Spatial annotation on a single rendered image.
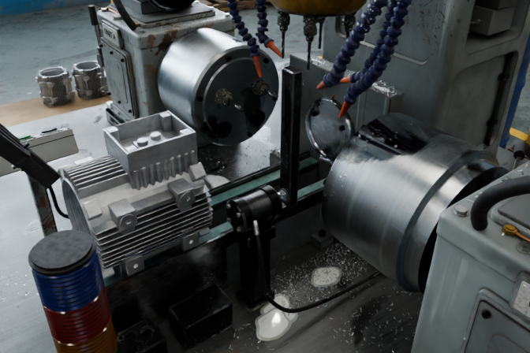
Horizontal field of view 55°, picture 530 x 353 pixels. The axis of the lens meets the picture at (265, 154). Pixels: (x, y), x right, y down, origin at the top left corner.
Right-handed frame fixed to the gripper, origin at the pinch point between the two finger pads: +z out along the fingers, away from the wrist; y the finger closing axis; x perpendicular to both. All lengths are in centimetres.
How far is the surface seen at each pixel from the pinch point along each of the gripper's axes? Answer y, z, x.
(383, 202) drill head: -39, 19, -33
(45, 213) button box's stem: 15.8, 17.5, 8.2
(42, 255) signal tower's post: -35.9, -13.4, 0.3
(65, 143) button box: 15.1, 8.4, -4.8
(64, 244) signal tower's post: -35.5, -12.3, -1.5
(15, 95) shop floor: 309, 119, 17
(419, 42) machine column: -16, 26, -67
